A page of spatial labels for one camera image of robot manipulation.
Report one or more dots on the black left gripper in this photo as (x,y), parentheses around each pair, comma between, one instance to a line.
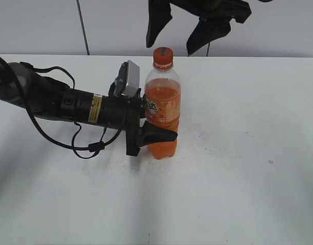
(123,113)

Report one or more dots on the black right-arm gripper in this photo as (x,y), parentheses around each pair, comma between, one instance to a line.
(215,25)

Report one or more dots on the orange soda plastic bottle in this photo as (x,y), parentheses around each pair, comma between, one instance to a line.
(163,96)

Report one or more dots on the orange bottle cap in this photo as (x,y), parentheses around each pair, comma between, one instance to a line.
(163,56)

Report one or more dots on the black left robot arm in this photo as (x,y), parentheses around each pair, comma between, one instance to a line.
(23,85)

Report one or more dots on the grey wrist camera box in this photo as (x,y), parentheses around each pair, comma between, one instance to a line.
(127,81)

